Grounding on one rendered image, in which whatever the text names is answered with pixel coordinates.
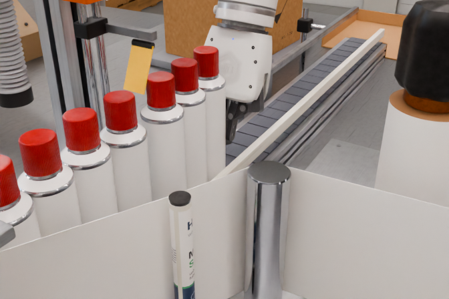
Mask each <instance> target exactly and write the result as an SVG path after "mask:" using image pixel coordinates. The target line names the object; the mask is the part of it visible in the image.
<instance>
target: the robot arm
mask: <svg viewBox="0 0 449 299"><path fill-rule="evenodd" d="M277 3H278V0H218V4H217V5H215V6H214V9H213V12H214V14H216V16H215V18H218V19H222V23H217V26H215V25H212V26H211V28H210V31H209V33H208V36H207V38H206V41H205V44H204V45H208V46H213V47H216V48H217V49H218V68H219V75H221V76H222V77H223V78H225V80H226V145H229V144H231V143H232V141H233V140H234V138H235V133H236V129H237V122H238V119H240V118H242V116H244V115H245V114H246V113H248V112H262V111H263V110H264V101H263V100H265V98H266V96H267V92H268V88H269V80H270V75H271V63H272V36H270V35H269V32H268V31H265V28H266V27H268V28H273V24H274V20H275V14H276V9H277ZM229 100H231V104H230V106H229ZM250 102H252V103H251V104H247V103H250Z"/></svg>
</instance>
